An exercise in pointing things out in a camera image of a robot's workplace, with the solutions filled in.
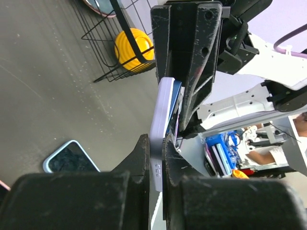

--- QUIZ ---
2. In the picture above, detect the light blue phone case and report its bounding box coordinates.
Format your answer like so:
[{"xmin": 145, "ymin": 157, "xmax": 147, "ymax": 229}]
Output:
[{"xmin": 42, "ymin": 140, "xmax": 101, "ymax": 173}]

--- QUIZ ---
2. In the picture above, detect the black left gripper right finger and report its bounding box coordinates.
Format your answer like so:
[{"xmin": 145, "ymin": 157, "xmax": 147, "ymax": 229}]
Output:
[{"xmin": 162, "ymin": 137, "xmax": 307, "ymax": 230}]

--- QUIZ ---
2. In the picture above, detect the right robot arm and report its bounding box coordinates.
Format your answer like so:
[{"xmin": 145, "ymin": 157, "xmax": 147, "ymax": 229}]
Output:
[{"xmin": 150, "ymin": 0, "xmax": 307, "ymax": 138}]

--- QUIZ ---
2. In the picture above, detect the pink phone case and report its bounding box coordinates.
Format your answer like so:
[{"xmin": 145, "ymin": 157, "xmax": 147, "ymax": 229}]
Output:
[{"xmin": 0, "ymin": 181, "xmax": 11, "ymax": 191}]

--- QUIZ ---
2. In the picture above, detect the orange bowl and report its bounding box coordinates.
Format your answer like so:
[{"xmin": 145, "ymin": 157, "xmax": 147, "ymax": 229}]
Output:
[{"xmin": 114, "ymin": 28, "xmax": 154, "ymax": 71}]

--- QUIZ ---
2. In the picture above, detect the blue glazed plate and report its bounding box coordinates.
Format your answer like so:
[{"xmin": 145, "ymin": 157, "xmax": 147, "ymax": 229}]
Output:
[{"xmin": 83, "ymin": 0, "xmax": 116, "ymax": 14}]

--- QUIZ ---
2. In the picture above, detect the black wire dish rack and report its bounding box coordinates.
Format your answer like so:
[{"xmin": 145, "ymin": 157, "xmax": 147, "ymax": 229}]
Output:
[{"xmin": 74, "ymin": 0, "xmax": 158, "ymax": 83}]

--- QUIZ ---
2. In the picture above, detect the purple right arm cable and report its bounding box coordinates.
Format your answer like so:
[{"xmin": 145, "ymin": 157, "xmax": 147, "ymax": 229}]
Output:
[{"xmin": 273, "ymin": 23, "xmax": 307, "ymax": 59}]

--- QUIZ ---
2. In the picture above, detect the pink plate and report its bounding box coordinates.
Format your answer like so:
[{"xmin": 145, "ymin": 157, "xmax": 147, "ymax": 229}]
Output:
[{"xmin": 83, "ymin": 0, "xmax": 118, "ymax": 19}]

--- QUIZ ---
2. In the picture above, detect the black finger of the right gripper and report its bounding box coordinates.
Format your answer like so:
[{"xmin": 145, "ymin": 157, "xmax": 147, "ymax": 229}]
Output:
[{"xmin": 151, "ymin": 0, "xmax": 223, "ymax": 131}]

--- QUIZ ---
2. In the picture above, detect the blue phone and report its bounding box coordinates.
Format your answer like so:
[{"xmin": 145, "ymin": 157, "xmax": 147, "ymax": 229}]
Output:
[{"xmin": 167, "ymin": 80, "xmax": 182, "ymax": 144}]

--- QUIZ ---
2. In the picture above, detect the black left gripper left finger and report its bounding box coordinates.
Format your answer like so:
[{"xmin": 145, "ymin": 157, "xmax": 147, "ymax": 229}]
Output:
[{"xmin": 0, "ymin": 134, "xmax": 151, "ymax": 230}]

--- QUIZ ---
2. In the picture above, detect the lavender phone case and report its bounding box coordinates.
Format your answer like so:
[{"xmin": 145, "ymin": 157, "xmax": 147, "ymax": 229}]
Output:
[{"xmin": 149, "ymin": 77, "xmax": 175, "ymax": 192}]

